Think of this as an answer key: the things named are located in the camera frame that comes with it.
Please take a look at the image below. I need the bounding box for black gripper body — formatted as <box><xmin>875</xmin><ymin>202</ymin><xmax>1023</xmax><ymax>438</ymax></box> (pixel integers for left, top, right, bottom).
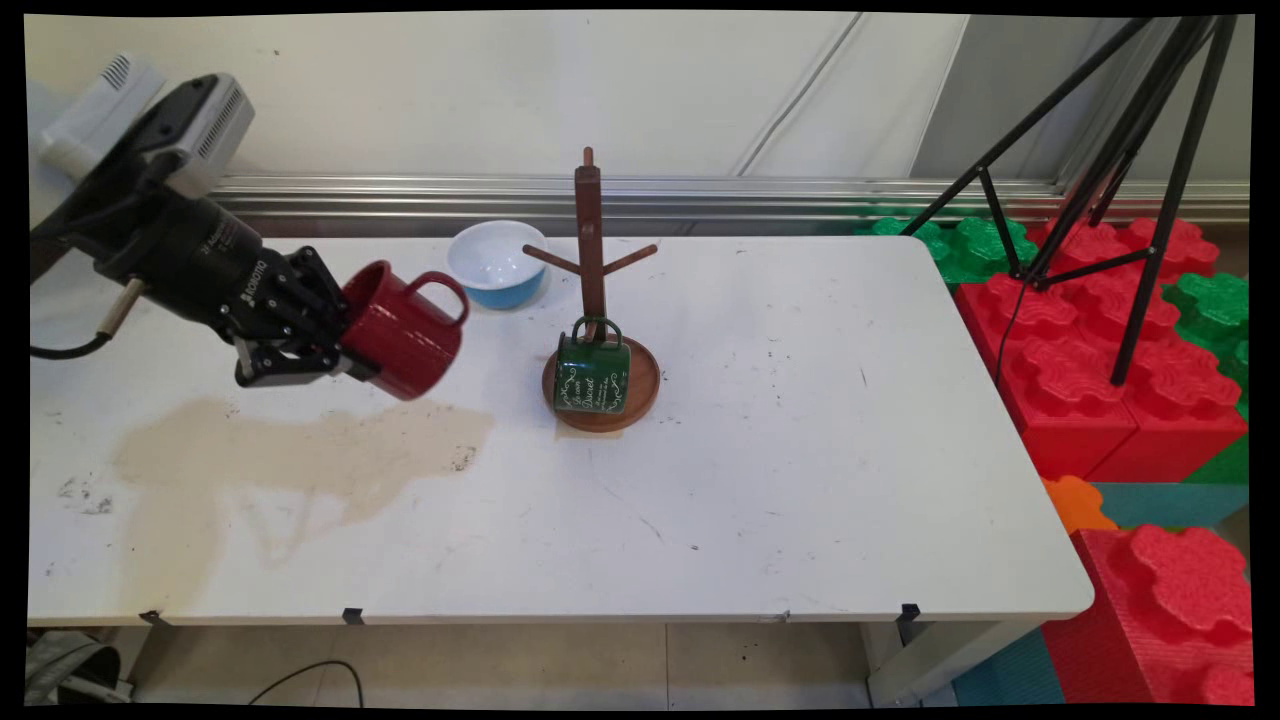
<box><xmin>93</xmin><ymin>190</ymin><xmax>303</xmax><ymax>343</ymax></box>

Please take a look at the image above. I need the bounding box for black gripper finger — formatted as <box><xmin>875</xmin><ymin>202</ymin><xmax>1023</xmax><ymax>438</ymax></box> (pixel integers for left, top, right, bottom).
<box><xmin>284</xmin><ymin>244</ymin><xmax>353</xmax><ymax>328</ymax></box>
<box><xmin>234</xmin><ymin>333</ymin><xmax>382</xmax><ymax>390</ymax></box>

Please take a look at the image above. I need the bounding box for red enamel mug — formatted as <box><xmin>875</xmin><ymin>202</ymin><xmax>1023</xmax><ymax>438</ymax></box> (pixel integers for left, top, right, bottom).
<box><xmin>339</xmin><ymin>260</ymin><xmax>471</xmax><ymax>402</ymax></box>

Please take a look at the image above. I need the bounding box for white and blue bowl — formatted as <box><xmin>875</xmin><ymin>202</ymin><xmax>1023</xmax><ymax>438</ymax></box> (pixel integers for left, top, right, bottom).
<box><xmin>446</xmin><ymin>220</ymin><xmax>552</xmax><ymax>312</ymax></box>

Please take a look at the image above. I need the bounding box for brown wooden mug tree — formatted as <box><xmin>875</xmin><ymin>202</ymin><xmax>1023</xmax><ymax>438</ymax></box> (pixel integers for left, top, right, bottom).
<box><xmin>521</xmin><ymin>147</ymin><xmax>663</xmax><ymax>434</ymax></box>

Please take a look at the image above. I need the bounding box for green printed mug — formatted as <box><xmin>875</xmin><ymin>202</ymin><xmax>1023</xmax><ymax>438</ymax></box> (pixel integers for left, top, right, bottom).
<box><xmin>553</xmin><ymin>316</ymin><xmax>633</xmax><ymax>416</ymax></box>

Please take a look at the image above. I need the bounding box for grey object under table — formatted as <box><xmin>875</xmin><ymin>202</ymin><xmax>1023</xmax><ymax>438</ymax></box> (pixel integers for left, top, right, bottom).
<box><xmin>25</xmin><ymin>631</ymin><xmax>136</xmax><ymax>707</ymax></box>

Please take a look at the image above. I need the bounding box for green foam block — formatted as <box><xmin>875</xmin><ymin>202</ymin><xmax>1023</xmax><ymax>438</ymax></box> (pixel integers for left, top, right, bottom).
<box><xmin>868</xmin><ymin>215</ymin><xmax>1041</xmax><ymax>287</ymax></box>
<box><xmin>1160</xmin><ymin>271</ymin><xmax>1251</xmax><ymax>421</ymax></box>

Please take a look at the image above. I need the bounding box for large red foam block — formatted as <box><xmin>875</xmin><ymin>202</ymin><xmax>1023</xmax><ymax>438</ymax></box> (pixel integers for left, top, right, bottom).
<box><xmin>1088</xmin><ymin>335</ymin><xmax>1250</xmax><ymax>484</ymax></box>
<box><xmin>1040</xmin><ymin>524</ymin><xmax>1256</xmax><ymax>707</ymax></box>
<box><xmin>955</xmin><ymin>270</ymin><xmax>1143</xmax><ymax>482</ymax></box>
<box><xmin>1030</xmin><ymin>214</ymin><xmax>1222</xmax><ymax>284</ymax></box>

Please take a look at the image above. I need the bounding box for teal foam block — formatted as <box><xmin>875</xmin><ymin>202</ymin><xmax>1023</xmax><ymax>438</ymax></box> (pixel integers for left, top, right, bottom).
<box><xmin>950</xmin><ymin>628</ymin><xmax>1067</xmax><ymax>707</ymax></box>
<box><xmin>1090</xmin><ymin>482</ymin><xmax>1250</xmax><ymax>531</ymax></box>

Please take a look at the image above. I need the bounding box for orange foam block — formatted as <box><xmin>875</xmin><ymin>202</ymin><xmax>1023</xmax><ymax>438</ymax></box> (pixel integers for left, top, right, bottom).
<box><xmin>1040</xmin><ymin>475</ymin><xmax>1120</xmax><ymax>536</ymax></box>

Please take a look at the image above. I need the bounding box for black tripod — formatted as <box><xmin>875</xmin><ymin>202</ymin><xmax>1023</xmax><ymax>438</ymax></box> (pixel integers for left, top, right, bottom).
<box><xmin>900</xmin><ymin>15</ymin><xmax>1239</xmax><ymax>387</ymax></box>

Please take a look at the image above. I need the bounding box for black cable with silver plug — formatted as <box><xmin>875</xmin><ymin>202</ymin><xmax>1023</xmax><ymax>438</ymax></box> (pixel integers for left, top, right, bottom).
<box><xmin>28</xmin><ymin>278</ymin><xmax>148</xmax><ymax>361</ymax></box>

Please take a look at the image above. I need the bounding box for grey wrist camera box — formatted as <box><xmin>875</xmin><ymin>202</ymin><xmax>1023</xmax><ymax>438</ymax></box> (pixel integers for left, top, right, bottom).
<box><xmin>128</xmin><ymin>73</ymin><xmax>257</xmax><ymax>201</ymax></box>

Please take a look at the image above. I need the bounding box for black floor cable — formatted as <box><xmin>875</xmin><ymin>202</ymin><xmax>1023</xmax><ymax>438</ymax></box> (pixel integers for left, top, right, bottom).
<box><xmin>247</xmin><ymin>659</ymin><xmax>367</xmax><ymax>708</ymax></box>

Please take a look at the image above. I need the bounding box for aluminium wall rail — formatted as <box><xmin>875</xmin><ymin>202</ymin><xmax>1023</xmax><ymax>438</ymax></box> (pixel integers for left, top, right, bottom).
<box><xmin>205</xmin><ymin>174</ymin><xmax>1250</xmax><ymax>227</ymax></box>

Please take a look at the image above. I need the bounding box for thin black hanging cable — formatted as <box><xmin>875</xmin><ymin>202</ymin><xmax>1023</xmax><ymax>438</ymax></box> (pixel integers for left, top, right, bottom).
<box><xmin>994</xmin><ymin>283</ymin><xmax>1033</xmax><ymax>393</ymax></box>

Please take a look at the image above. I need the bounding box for white table leg frame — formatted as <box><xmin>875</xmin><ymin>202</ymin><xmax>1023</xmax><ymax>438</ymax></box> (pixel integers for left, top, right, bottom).
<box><xmin>862</xmin><ymin>619</ymin><xmax>1043</xmax><ymax>708</ymax></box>

